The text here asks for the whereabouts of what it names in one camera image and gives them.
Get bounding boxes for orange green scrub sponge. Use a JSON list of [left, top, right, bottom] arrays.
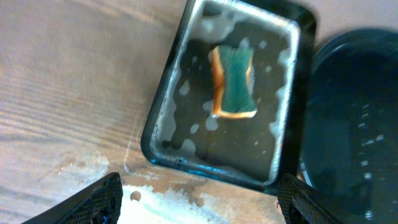
[[210, 45, 257, 119]]

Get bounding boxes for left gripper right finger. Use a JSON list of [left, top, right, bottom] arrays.
[[277, 174, 373, 224]]

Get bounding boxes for black rectangular wash tray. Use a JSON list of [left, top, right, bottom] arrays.
[[141, 1, 317, 194]]

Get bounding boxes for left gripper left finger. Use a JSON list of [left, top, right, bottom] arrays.
[[24, 172, 123, 224]]

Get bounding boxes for black round serving tray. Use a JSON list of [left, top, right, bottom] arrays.
[[301, 29, 397, 223]]

